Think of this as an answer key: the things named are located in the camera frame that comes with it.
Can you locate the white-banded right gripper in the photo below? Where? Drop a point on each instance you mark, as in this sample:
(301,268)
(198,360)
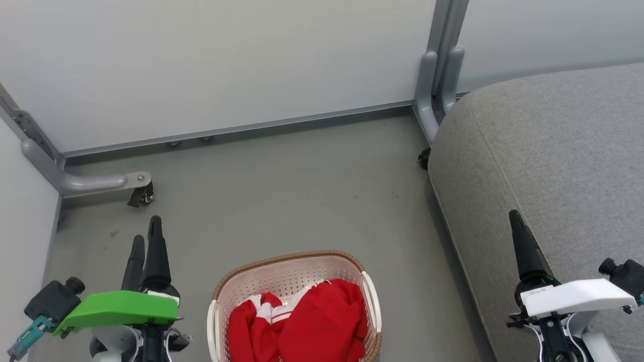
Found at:
(578,297)

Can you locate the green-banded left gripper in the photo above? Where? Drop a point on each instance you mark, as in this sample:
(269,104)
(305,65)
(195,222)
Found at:
(121,307)

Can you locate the red garment with white trim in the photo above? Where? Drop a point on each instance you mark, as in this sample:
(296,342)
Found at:
(246,327)

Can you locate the red Bulls 23 jersey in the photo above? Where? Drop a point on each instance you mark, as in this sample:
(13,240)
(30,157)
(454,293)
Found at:
(322,322)

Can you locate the grey fabric sofa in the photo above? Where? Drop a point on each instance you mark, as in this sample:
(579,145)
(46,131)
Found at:
(553,161)

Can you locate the black caster wheel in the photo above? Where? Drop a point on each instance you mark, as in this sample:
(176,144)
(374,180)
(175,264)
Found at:
(142,195)
(424,158)

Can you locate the grey partition foot tube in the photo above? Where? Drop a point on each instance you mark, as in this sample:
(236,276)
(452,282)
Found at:
(75,183)

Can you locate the small grey levelling foot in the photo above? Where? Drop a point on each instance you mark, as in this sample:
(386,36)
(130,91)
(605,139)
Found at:
(174,144)
(205,139)

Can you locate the white perforated laundry basket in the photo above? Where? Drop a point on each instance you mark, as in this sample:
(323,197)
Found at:
(292,274)

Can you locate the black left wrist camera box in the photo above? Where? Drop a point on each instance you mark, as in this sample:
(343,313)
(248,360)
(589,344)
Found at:
(53,301)

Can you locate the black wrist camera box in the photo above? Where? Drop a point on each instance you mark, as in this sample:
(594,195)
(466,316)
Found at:
(53,301)
(629,276)

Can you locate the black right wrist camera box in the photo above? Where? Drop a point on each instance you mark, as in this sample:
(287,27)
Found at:
(629,276)

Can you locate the grey partition base rail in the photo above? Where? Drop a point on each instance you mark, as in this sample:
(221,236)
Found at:
(241,129)

